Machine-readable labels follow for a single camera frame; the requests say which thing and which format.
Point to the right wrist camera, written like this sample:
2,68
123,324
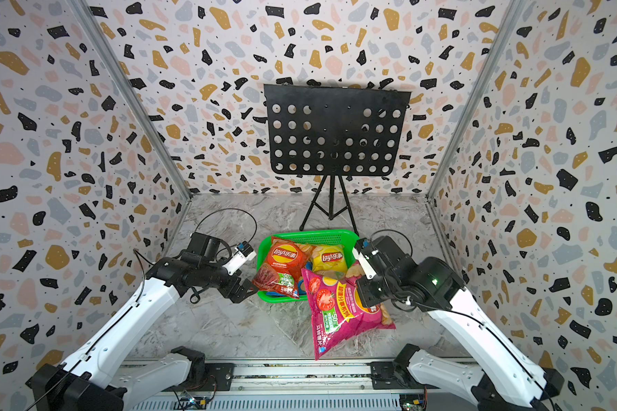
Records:
363,252

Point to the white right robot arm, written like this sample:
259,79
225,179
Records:
501,378

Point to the black perforated music stand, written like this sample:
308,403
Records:
333,133

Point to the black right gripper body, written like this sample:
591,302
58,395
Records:
374,290

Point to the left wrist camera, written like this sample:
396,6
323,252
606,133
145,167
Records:
244,253

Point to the red chips bag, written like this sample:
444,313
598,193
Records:
282,269

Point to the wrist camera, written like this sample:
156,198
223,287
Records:
244,253
363,252

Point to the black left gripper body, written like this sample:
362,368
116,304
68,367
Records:
217,277

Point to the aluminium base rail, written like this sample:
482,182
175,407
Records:
286,384

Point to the yellow chips bag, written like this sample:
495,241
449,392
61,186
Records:
328,258

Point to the blue chips bag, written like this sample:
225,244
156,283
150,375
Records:
270,295

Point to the pink chips bag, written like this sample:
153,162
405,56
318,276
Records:
337,311

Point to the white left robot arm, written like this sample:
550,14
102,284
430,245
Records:
91,378

